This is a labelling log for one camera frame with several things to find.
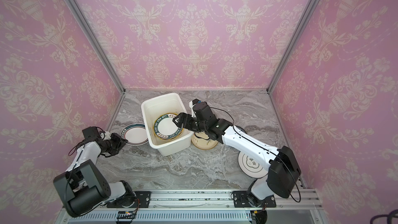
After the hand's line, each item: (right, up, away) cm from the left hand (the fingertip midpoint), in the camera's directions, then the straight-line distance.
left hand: (127, 138), depth 86 cm
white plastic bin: (+12, +16, +6) cm, 21 cm away
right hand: (+31, +11, -12) cm, 34 cm away
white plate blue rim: (+69, -14, -1) cm, 71 cm away
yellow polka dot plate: (+18, -1, +6) cm, 19 cm away
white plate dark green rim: (+18, +4, +11) cm, 22 cm away
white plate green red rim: (+3, +2, +5) cm, 6 cm away
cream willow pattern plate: (+42, -2, +6) cm, 42 cm away
